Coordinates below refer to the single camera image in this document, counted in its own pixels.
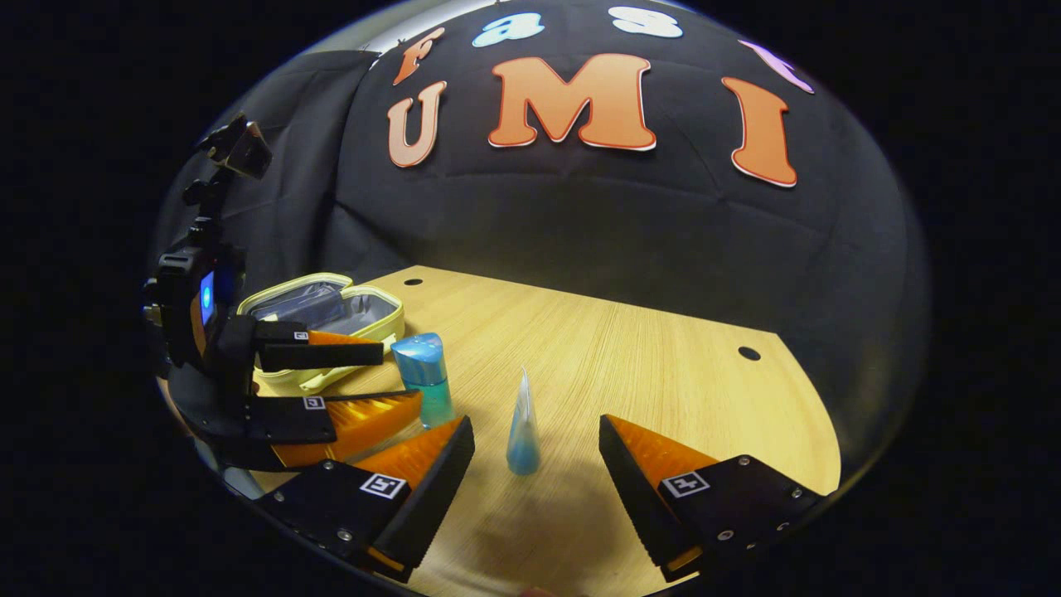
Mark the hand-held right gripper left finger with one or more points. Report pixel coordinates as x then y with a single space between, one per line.
435 497

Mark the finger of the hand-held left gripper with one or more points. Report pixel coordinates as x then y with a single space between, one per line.
331 356
290 421

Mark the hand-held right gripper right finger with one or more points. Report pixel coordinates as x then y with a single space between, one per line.
638 497

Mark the pale yellow suitcase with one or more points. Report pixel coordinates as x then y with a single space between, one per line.
373 311

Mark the blue bottle with blue cap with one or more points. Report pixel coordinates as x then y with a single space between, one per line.
427 373

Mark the blue squeeze tube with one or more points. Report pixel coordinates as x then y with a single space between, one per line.
523 439

